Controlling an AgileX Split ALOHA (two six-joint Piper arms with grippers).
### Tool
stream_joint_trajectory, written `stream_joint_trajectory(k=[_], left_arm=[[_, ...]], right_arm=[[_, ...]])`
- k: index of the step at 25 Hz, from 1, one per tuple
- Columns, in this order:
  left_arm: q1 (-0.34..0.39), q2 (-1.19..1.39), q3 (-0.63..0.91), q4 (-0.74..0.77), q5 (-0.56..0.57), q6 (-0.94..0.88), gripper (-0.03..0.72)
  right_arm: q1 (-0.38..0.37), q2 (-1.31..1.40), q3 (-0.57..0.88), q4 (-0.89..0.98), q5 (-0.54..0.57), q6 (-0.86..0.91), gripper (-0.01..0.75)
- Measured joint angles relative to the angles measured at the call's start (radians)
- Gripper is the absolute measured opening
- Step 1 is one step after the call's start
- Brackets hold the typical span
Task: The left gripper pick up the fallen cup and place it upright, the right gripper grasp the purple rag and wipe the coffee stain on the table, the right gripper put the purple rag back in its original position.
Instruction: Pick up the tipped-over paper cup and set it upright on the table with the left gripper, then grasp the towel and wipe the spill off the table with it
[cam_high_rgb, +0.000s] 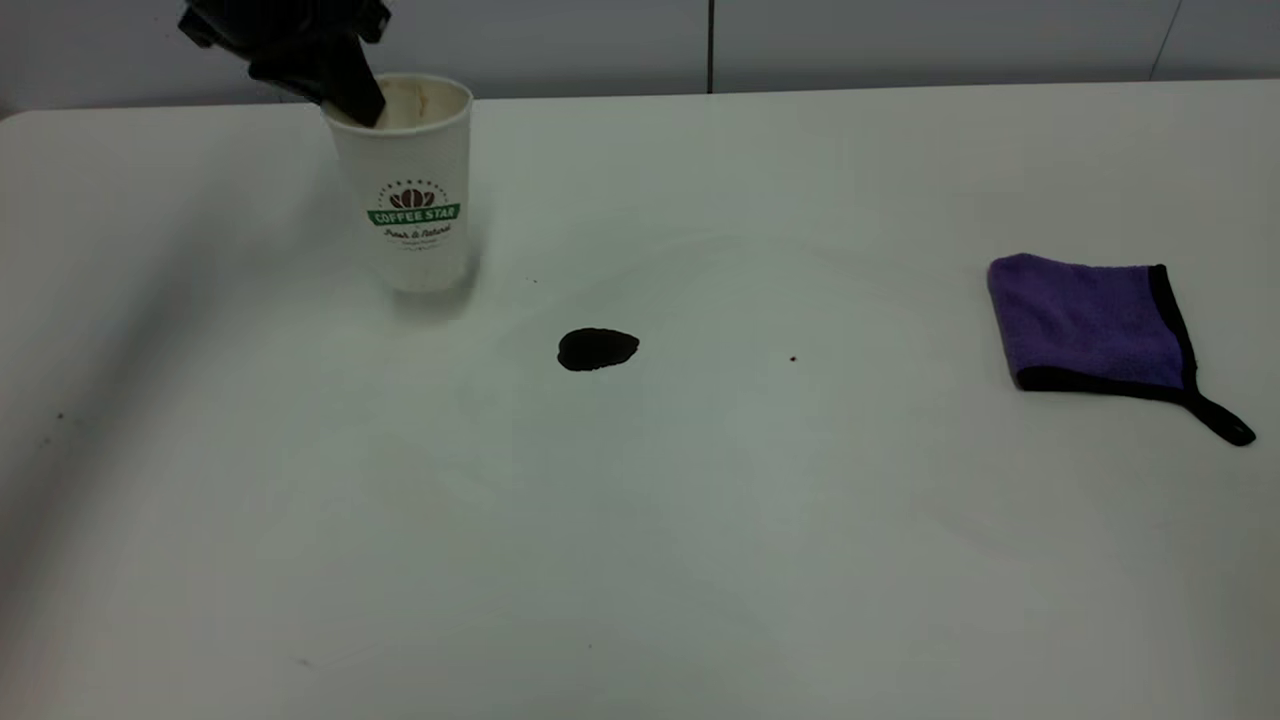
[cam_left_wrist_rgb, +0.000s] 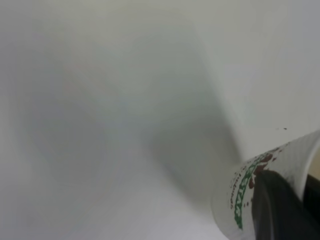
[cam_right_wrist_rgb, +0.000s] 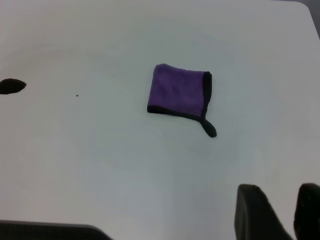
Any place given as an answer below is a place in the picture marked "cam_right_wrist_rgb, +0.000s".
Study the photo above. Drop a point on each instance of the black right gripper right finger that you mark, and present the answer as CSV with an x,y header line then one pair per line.
x,y
310,212

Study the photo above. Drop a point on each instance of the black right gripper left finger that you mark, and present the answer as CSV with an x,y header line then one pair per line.
x,y
252,217

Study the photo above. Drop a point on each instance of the purple cloth with black trim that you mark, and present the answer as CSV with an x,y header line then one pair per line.
x,y
177,90

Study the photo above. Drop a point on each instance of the dark liquid spill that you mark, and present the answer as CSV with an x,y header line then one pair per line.
x,y
11,86

